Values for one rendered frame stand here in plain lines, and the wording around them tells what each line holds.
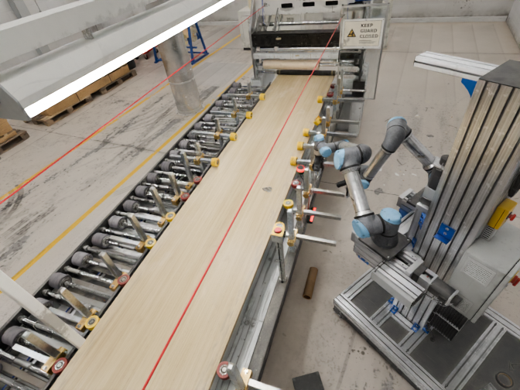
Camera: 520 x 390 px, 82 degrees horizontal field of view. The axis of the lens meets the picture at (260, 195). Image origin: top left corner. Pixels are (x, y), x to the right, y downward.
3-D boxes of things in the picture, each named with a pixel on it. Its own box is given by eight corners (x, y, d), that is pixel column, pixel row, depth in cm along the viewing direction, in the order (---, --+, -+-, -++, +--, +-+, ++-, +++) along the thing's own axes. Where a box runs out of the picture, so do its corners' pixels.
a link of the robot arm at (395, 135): (408, 140, 175) (368, 193, 212) (409, 130, 183) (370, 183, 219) (390, 131, 176) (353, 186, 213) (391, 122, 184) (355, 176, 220)
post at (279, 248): (287, 277, 211) (283, 236, 181) (285, 282, 208) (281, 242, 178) (281, 275, 212) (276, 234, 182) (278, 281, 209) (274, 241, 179)
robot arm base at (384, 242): (403, 239, 183) (406, 229, 176) (387, 253, 177) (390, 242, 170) (382, 226, 192) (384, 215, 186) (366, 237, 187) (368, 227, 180)
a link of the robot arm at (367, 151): (380, 142, 173) (344, 135, 220) (362, 146, 172) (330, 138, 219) (381, 162, 177) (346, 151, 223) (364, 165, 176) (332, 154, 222)
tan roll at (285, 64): (358, 68, 400) (360, 58, 392) (357, 71, 392) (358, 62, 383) (258, 66, 445) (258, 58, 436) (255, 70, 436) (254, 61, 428)
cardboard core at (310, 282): (318, 268, 285) (311, 295, 265) (317, 272, 290) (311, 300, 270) (309, 265, 287) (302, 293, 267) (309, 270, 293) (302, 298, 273)
